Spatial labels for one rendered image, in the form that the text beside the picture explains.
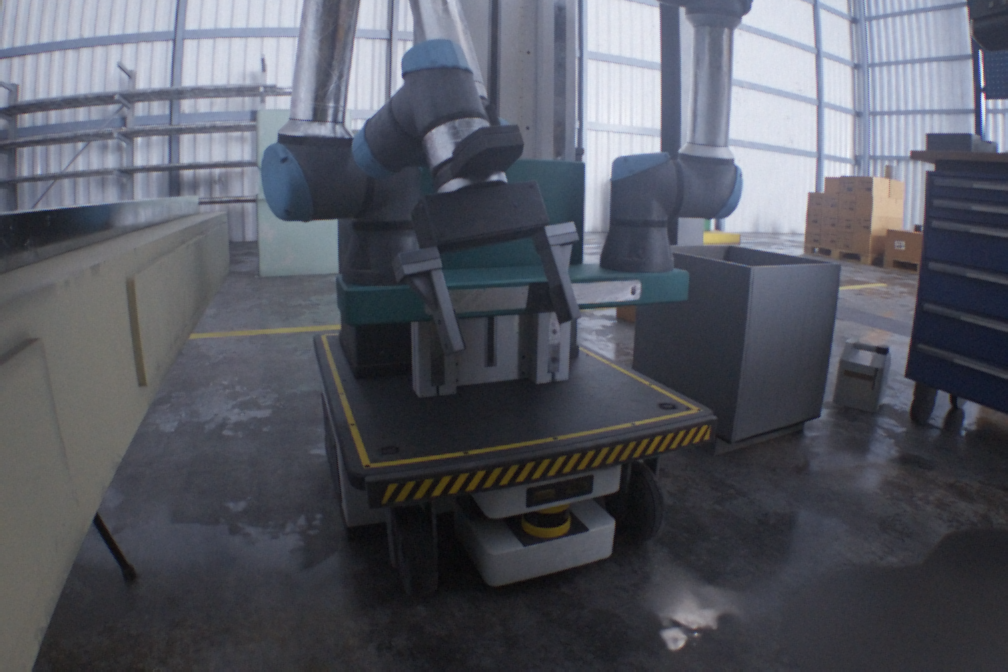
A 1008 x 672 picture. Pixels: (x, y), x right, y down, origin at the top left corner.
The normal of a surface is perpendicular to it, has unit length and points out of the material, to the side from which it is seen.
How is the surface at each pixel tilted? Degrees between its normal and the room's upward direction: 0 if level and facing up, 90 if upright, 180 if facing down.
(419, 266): 67
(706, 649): 0
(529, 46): 90
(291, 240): 90
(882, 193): 90
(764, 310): 90
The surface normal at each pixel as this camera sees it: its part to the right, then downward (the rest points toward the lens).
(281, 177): -0.70, 0.25
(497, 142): 0.41, -0.23
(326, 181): 0.67, 0.27
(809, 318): 0.37, 0.18
